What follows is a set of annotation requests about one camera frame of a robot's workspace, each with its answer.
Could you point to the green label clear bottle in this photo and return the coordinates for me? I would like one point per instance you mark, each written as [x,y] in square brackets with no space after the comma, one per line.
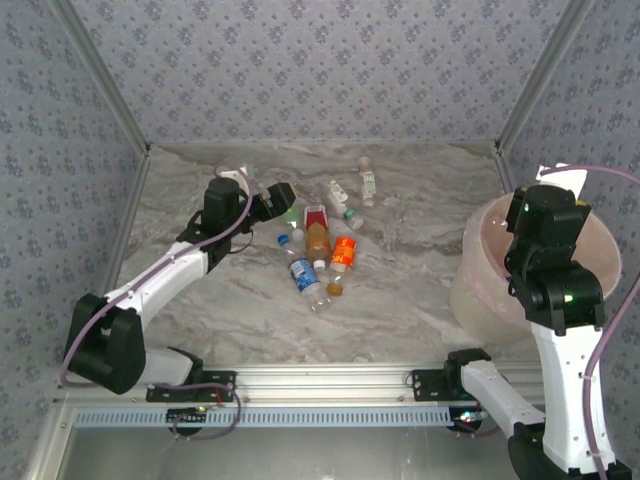
[291,217]

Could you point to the aluminium frame post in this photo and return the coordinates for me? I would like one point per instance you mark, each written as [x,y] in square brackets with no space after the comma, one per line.
[102,75]
[540,75]

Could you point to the orange label bottle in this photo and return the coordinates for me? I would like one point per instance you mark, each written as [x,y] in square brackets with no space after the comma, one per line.
[345,252]

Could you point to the pink round bin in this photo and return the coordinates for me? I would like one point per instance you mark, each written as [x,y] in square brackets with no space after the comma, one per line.
[480,280]

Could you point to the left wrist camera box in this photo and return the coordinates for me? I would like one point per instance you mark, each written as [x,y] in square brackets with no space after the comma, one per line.
[231,175]

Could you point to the blue yellow label bottle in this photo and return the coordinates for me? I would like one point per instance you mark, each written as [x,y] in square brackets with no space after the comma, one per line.
[304,277]

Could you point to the small bottle plant label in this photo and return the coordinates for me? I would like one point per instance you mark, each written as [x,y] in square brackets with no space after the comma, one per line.
[336,192]

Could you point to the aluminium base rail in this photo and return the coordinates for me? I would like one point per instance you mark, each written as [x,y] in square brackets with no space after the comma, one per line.
[320,382]

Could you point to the small controller board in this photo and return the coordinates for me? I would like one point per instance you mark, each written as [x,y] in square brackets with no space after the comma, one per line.
[467,419]
[185,416]

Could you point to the clear bottle blue cap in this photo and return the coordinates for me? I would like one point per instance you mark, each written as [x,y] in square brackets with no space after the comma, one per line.
[284,240]

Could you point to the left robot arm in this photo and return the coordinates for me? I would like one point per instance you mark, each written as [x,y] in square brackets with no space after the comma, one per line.
[160,280]

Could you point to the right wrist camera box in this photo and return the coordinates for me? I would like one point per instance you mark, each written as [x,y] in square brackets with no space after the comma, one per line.
[562,179]

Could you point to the clear bottle green cap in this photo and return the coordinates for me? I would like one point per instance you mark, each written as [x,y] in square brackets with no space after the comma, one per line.
[355,220]

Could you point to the grey metal sheet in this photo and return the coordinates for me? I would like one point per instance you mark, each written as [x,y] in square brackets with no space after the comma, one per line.
[320,455]

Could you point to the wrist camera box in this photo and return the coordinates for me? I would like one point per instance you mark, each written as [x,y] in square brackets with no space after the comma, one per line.
[562,179]
[231,175]

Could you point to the small bottle beige cap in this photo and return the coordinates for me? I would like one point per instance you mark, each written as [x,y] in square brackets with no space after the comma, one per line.
[368,185]

